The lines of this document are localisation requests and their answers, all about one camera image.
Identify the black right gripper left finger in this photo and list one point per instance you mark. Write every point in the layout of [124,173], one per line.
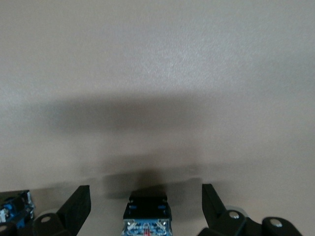
[73,211]

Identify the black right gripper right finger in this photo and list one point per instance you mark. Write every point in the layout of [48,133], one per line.
[216,209]

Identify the yellow push button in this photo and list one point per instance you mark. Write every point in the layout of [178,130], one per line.
[147,214]

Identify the red push button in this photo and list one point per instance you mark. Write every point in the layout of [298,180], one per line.
[14,209]

